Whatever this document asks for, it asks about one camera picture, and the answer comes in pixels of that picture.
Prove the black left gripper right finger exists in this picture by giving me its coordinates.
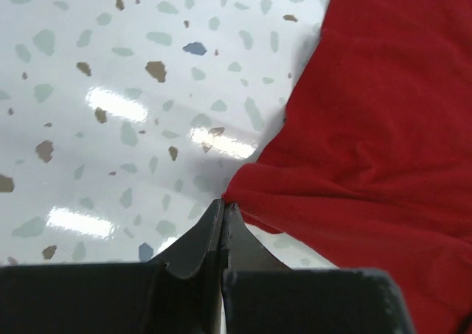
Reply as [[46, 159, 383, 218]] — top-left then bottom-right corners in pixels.
[[221, 203, 415, 333]]

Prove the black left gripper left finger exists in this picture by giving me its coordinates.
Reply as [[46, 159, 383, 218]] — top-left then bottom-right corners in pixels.
[[1, 200, 224, 333]]

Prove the red t shirt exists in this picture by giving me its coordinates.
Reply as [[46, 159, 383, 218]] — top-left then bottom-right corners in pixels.
[[223, 0, 471, 333]]

